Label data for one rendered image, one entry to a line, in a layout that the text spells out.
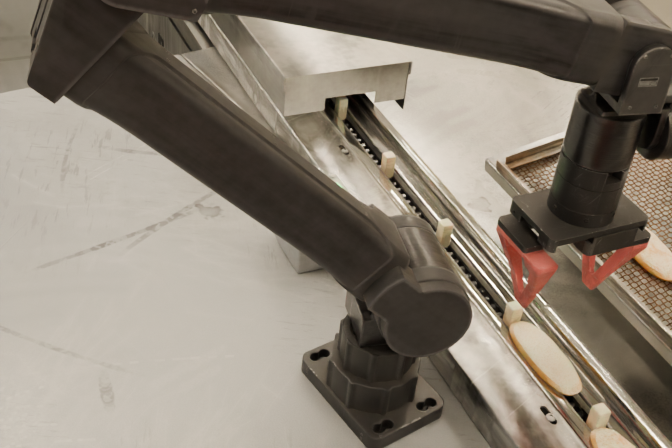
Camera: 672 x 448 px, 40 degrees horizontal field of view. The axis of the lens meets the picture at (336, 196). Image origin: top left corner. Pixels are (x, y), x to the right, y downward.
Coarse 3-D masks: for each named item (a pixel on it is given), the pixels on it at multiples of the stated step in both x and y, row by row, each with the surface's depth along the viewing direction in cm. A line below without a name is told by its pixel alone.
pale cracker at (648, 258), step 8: (656, 240) 96; (648, 248) 95; (656, 248) 95; (664, 248) 95; (640, 256) 94; (648, 256) 94; (656, 256) 94; (664, 256) 94; (640, 264) 94; (648, 264) 93; (656, 264) 93; (664, 264) 93; (656, 272) 93; (664, 272) 92; (664, 280) 92
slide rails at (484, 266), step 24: (336, 120) 121; (360, 120) 121; (360, 144) 117; (384, 144) 117; (408, 168) 113; (432, 192) 109; (432, 216) 106; (456, 240) 102; (456, 264) 99; (480, 264) 99; (504, 288) 96; (528, 312) 94; (504, 336) 91; (552, 336) 91; (624, 432) 82
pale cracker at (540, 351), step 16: (512, 336) 90; (528, 336) 90; (544, 336) 90; (528, 352) 88; (544, 352) 88; (560, 352) 88; (544, 368) 86; (560, 368) 86; (560, 384) 85; (576, 384) 85
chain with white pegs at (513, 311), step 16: (336, 112) 123; (352, 128) 121; (384, 160) 112; (400, 192) 111; (416, 208) 108; (432, 224) 106; (448, 224) 101; (448, 240) 102; (464, 272) 100; (480, 288) 98; (496, 304) 96; (512, 304) 92; (512, 320) 92; (576, 400) 86; (592, 416) 82; (608, 416) 81
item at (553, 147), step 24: (552, 144) 109; (504, 168) 106; (552, 168) 107; (648, 168) 106; (528, 192) 102; (600, 264) 93; (624, 264) 95; (624, 288) 90; (648, 288) 92; (648, 312) 88
